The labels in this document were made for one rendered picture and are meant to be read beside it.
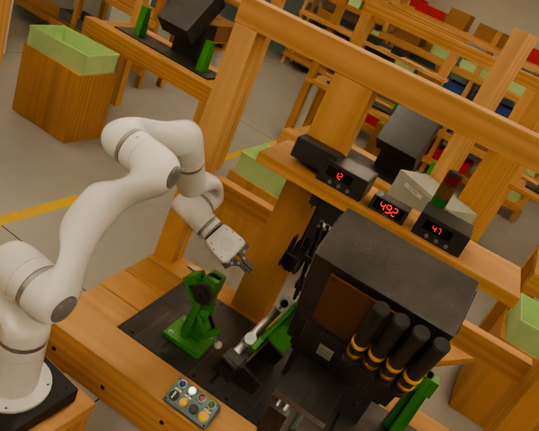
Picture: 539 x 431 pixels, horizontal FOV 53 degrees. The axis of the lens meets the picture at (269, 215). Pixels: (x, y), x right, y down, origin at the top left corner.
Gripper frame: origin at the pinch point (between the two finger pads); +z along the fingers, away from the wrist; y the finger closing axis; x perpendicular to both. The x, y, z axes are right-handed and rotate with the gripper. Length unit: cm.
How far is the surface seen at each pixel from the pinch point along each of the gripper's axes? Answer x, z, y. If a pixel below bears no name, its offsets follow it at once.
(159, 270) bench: 45, -24, -17
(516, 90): 444, 65, 521
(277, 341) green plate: -4.7, 22.9, -9.9
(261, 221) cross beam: 28.8, -9.8, 21.8
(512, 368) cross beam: 5, 86, 42
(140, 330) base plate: 15.8, -9.6, -37.1
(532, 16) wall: 601, 10, 803
